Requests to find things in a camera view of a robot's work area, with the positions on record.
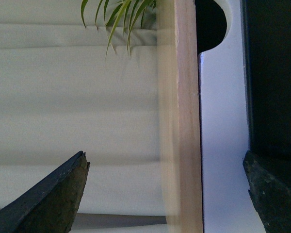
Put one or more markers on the wooden drawer cabinet frame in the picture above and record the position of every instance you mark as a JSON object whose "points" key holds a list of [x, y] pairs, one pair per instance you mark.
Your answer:
{"points": [[180, 146]]}

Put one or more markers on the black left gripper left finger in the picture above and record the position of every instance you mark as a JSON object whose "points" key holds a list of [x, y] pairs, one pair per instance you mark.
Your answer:
{"points": [[51, 205]]}

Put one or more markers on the white drawer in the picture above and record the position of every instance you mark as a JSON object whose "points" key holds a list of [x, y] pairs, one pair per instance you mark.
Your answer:
{"points": [[227, 207]]}

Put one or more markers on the green spider plant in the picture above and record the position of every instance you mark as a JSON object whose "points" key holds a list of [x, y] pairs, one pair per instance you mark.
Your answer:
{"points": [[128, 23]]}

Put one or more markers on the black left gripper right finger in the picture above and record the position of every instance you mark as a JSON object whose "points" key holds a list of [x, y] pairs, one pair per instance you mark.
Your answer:
{"points": [[270, 190]]}

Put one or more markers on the black drawer handle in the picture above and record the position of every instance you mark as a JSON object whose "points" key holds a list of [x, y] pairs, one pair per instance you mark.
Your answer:
{"points": [[267, 33]]}

